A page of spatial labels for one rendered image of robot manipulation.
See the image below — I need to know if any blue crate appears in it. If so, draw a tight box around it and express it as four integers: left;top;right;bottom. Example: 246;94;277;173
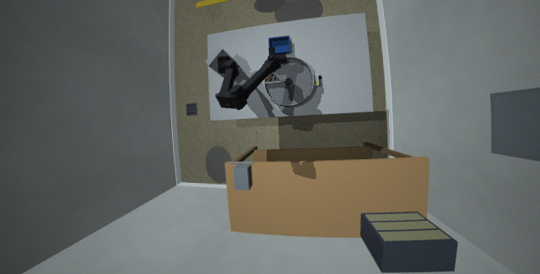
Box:
268;35;290;55

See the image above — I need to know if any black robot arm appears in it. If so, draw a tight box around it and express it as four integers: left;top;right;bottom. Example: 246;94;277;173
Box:
215;47;287;110

